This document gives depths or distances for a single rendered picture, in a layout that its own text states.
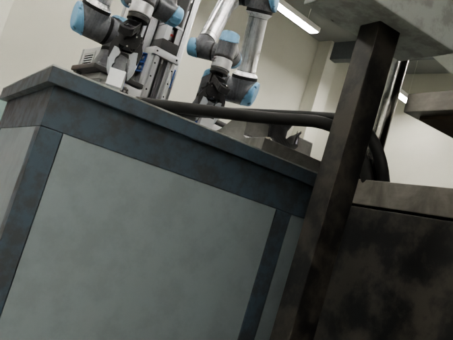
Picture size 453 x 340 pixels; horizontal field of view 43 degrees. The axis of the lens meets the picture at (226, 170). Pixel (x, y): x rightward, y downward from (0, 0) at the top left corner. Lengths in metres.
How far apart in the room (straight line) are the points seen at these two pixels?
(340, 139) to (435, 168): 8.88
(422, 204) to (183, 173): 0.54
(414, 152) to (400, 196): 9.03
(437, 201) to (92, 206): 0.73
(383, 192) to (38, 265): 0.76
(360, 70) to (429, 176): 8.85
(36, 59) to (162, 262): 6.15
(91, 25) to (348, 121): 1.38
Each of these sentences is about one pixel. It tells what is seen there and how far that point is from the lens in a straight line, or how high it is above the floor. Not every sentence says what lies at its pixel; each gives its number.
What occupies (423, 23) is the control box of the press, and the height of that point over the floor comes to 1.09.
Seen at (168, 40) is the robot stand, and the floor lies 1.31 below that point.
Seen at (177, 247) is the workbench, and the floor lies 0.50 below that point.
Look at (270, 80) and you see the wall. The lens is 9.61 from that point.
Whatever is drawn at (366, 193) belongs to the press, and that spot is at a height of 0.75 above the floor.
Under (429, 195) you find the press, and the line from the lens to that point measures 1.22.
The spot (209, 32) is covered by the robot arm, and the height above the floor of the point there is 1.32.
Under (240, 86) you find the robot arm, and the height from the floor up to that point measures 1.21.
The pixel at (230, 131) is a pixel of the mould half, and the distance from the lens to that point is 1.79.
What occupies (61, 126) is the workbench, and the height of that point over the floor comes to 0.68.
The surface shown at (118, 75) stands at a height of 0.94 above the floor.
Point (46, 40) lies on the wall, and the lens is 7.46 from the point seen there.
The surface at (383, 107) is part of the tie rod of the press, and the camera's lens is 1.48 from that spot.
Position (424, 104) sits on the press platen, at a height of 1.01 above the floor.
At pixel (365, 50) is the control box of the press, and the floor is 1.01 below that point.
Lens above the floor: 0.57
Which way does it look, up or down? 6 degrees up
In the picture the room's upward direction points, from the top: 17 degrees clockwise
